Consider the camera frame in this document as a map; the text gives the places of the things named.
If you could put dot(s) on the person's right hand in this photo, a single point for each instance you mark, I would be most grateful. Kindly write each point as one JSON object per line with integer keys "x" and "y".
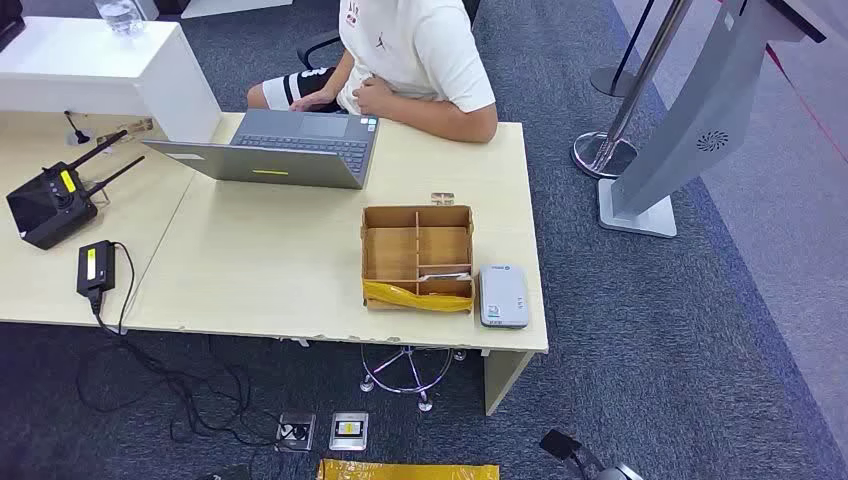
{"x": 312, "y": 101}

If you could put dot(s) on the person's left hand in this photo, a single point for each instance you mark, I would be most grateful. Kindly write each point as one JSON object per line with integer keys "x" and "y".
{"x": 376, "y": 97}

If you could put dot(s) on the room key card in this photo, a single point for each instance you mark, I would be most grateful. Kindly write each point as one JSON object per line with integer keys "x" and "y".
{"x": 444, "y": 276}

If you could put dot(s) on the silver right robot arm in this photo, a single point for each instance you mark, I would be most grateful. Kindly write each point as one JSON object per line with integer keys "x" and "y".
{"x": 619, "y": 474}

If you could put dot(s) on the person's left forearm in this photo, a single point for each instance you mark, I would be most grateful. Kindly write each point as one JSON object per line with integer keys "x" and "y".
{"x": 444, "y": 122}

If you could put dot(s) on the person's right forearm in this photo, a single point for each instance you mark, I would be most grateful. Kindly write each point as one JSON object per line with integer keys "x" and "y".
{"x": 339, "y": 76}

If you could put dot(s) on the person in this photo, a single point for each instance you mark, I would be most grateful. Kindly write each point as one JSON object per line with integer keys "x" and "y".
{"x": 411, "y": 46}

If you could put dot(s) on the white card reader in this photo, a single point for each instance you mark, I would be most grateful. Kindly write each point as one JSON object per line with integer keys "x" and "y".
{"x": 503, "y": 298}

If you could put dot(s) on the grey laptop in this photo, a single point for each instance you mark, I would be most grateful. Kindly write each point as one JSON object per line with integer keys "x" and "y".
{"x": 298, "y": 132}

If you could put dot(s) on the small wooden piece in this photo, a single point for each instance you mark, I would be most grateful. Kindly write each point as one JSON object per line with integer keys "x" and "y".
{"x": 442, "y": 198}

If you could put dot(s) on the white furniture panel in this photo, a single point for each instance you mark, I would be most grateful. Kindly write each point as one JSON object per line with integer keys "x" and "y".
{"x": 232, "y": 5}

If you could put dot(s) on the wooden compartment box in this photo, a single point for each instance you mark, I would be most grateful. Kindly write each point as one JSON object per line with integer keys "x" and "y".
{"x": 391, "y": 255}

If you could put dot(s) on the beige desk with laptop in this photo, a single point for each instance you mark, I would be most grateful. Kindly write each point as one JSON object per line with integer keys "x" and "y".
{"x": 265, "y": 265}

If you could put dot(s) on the clear acrylic holder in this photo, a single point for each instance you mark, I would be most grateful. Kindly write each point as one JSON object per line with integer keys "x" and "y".
{"x": 136, "y": 126}

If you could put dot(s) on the yellow tape strip on box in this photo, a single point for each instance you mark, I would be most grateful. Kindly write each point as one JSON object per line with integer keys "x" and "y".
{"x": 411, "y": 299}

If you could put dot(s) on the clear water bottle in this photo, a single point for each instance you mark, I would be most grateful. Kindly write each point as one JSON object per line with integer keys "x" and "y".
{"x": 119, "y": 14}

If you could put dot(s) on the small black desk microphone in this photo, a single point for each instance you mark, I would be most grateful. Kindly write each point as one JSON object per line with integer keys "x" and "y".
{"x": 78, "y": 137}

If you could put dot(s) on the white counter block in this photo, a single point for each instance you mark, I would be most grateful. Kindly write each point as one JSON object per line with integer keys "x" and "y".
{"x": 79, "y": 53}

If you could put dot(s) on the black power adapter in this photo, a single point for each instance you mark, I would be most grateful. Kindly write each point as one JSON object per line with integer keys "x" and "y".
{"x": 96, "y": 268}

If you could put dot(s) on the black remote controller with antennas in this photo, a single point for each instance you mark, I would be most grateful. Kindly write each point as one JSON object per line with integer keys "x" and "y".
{"x": 50, "y": 208}

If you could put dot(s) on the chrome chair base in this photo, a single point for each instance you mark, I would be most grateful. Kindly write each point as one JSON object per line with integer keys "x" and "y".
{"x": 424, "y": 402}

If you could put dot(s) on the grey kiosk stand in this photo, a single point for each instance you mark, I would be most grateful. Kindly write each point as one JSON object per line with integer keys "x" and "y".
{"x": 689, "y": 132}

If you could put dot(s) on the beige desk with controller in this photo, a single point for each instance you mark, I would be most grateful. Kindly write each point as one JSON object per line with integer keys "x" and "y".
{"x": 40, "y": 285}

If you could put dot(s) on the open metal floor socket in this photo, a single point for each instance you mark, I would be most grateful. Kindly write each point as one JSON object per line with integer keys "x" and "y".
{"x": 295, "y": 432}

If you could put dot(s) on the closed metal floor socket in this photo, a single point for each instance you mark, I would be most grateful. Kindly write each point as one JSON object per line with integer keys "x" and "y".
{"x": 349, "y": 432}

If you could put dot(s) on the yellow floor tape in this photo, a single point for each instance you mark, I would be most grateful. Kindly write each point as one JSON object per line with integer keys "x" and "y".
{"x": 411, "y": 472}

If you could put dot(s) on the red barrier belt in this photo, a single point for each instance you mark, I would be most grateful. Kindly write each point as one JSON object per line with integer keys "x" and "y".
{"x": 805, "y": 102}

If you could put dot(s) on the black stanchion post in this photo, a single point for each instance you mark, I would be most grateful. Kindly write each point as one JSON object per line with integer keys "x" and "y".
{"x": 609, "y": 81}

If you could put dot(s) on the chrome stanchion post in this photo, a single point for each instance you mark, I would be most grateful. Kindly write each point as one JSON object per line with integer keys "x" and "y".
{"x": 606, "y": 156}

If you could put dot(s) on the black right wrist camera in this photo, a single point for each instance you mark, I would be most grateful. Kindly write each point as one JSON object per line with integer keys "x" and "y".
{"x": 560, "y": 445}

